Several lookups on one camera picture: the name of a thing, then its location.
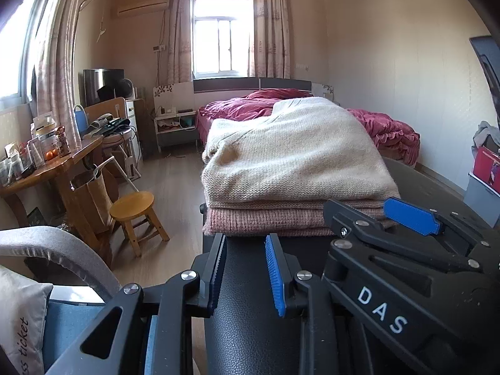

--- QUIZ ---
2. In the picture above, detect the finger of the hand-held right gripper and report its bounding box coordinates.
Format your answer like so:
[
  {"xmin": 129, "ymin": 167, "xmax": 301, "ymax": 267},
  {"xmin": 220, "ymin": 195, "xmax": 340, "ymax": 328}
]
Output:
[
  {"xmin": 323, "ymin": 199, "xmax": 483, "ymax": 273},
  {"xmin": 385, "ymin": 198, "xmax": 500, "ymax": 270}
]

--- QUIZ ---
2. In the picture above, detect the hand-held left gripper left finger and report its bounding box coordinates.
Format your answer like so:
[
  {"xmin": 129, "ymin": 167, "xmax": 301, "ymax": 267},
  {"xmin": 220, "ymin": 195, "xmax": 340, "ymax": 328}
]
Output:
[{"xmin": 45, "ymin": 234, "xmax": 228, "ymax": 375}]

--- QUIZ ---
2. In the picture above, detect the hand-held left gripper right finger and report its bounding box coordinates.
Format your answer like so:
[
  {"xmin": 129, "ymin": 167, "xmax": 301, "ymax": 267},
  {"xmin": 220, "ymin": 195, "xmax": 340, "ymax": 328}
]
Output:
[{"xmin": 266, "ymin": 233, "xmax": 352, "ymax": 375}]

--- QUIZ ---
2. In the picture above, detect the pink knit sweater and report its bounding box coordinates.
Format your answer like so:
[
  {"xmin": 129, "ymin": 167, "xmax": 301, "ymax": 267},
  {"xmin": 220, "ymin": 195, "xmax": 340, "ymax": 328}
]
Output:
[{"xmin": 203, "ymin": 199, "xmax": 395, "ymax": 238}]

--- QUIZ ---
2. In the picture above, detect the beige knit sweater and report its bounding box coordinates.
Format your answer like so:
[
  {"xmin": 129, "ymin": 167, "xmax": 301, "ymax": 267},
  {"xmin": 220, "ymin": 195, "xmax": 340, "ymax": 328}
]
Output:
[{"xmin": 201, "ymin": 97, "xmax": 401, "ymax": 210}]

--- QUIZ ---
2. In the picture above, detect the grey plastic storage box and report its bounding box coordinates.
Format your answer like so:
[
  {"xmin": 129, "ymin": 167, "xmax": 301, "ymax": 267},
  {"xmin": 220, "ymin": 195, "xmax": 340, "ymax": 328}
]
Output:
[{"xmin": 464, "ymin": 172, "xmax": 500, "ymax": 208}]

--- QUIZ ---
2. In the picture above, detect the red fabric storage bag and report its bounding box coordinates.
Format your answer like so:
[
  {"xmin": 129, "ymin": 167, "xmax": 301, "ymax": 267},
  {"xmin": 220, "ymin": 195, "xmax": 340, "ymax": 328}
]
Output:
[{"xmin": 472, "ymin": 146, "xmax": 500, "ymax": 196}]

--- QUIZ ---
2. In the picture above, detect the grey garment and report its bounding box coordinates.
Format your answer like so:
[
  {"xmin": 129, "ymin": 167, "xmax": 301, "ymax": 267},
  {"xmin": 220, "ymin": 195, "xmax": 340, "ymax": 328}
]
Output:
[{"xmin": 472, "ymin": 121, "xmax": 500, "ymax": 154}]

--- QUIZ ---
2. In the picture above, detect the round wooden stool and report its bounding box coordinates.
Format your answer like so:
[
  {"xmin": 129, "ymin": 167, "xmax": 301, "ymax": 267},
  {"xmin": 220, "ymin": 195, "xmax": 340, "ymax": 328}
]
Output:
[{"xmin": 109, "ymin": 191, "xmax": 170, "ymax": 258}]

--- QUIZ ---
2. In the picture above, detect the brown paper bag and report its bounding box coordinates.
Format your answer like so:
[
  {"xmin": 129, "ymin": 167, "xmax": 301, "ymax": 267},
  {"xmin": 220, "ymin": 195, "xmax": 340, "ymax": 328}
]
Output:
[{"xmin": 70, "ymin": 160, "xmax": 115, "ymax": 236}]

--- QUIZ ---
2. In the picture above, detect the white nightstand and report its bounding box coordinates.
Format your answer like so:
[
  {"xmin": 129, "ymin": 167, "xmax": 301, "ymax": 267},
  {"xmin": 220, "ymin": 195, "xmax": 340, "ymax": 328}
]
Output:
[{"xmin": 153, "ymin": 105, "xmax": 198, "ymax": 158}]

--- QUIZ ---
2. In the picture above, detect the small white cabinet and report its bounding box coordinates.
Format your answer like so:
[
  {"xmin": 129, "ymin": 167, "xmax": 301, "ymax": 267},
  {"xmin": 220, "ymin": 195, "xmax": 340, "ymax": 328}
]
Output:
[{"xmin": 125, "ymin": 97, "xmax": 146, "ymax": 163}]

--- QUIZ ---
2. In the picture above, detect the bed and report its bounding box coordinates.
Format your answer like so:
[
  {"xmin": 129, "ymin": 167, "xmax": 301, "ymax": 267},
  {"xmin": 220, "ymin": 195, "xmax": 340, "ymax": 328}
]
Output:
[{"xmin": 192, "ymin": 77, "xmax": 420, "ymax": 165}]

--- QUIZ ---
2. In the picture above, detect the round padded stool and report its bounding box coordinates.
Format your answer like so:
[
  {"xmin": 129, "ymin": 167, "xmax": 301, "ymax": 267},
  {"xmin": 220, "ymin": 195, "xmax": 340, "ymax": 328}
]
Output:
[{"xmin": 102, "ymin": 127, "xmax": 135, "ymax": 165}]

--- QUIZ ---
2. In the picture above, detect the grey upholstered chair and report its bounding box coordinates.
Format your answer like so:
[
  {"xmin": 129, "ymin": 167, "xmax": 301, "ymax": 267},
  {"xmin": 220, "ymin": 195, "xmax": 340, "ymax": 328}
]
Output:
[{"xmin": 0, "ymin": 227, "xmax": 123, "ymax": 301}]

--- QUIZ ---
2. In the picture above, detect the grey black bag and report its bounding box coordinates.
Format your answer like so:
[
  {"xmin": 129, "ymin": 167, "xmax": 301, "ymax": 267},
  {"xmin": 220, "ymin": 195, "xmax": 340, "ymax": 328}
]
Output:
[{"xmin": 88, "ymin": 113, "xmax": 131, "ymax": 137}]

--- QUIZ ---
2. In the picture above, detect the wooden desk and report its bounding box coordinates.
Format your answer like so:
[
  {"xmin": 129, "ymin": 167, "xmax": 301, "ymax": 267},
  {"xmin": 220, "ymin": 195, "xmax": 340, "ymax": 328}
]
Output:
[{"xmin": 0, "ymin": 137, "xmax": 104, "ymax": 260}]

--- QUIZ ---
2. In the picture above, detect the white printed pillow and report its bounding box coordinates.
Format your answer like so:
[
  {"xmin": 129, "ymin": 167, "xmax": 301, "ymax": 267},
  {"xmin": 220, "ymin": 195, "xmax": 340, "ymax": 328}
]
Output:
[{"xmin": 0, "ymin": 266, "xmax": 53, "ymax": 375}]

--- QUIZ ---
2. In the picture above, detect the light wooden board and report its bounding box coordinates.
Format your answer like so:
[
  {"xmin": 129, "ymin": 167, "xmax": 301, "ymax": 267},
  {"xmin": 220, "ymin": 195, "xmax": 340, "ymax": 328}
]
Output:
[{"xmin": 84, "ymin": 97, "xmax": 128, "ymax": 129}]

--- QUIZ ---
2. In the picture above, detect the clear snack jar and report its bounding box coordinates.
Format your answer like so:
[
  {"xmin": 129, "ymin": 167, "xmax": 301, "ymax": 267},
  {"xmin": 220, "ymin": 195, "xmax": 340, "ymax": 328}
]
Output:
[{"xmin": 56, "ymin": 126, "xmax": 72, "ymax": 156}]

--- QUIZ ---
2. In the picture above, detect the pink floral curtain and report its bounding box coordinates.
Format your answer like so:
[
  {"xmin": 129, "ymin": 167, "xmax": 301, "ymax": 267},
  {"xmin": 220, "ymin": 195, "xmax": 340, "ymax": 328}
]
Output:
[
  {"xmin": 33, "ymin": 0, "xmax": 84, "ymax": 143},
  {"xmin": 249, "ymin": 0, "xmax": 292, "ymax": 79},
  {"xmin": 167, "ymin": 0, "xmax": 195, "ymax": 83}
]

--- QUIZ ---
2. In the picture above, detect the blue chair backrest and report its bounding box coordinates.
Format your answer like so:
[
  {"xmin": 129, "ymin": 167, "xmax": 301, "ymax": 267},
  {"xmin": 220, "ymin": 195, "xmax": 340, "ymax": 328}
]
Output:
[{"xmin": 74, "ymin": 105, "xmax": 90, "ymax": 137}]

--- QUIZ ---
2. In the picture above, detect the small desk fan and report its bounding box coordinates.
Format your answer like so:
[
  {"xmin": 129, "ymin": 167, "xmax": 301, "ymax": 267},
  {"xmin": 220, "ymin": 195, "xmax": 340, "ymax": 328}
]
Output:
[{"xmin": 117, "ymin": 79, "xmax": 137, "ymax": 99}]

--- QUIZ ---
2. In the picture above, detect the window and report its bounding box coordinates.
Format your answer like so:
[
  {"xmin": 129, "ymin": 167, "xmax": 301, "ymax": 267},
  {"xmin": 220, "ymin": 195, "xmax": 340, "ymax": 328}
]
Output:
[
  {"xmin": 0, "ymin": 0, "xmax": 40, "ymax": 104},
  {"xmin": 191, "ymin": 0, "xmax": 251, "ymax": 79}
]

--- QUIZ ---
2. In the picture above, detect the white product box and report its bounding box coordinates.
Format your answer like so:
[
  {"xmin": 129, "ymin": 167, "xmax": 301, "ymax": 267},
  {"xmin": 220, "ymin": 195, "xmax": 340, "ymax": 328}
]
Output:
[{"xmin": 32, "ymin": 113, "xmax": 56, "ymax": 142}]

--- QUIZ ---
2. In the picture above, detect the clear plastic organizer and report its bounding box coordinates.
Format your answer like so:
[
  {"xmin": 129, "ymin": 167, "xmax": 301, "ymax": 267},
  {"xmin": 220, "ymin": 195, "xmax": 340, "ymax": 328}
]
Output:
[{"xmin": 0, "ymin": 141, "xmax": 37, "ymax": 187}]

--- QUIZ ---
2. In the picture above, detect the white air conditioner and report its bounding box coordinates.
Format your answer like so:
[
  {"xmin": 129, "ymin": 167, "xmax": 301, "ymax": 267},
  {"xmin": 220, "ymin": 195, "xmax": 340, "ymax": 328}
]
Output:
[{"xmin": 116, "ymin": 0, "xmax": 171, "ymax": 18}]

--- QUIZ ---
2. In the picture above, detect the white folding frame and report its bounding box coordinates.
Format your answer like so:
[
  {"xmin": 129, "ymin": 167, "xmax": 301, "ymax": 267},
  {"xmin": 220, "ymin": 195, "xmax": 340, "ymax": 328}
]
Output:
[{"xmin": 99, "ymin": 156, "xmax": 139, "ymax": 193}]

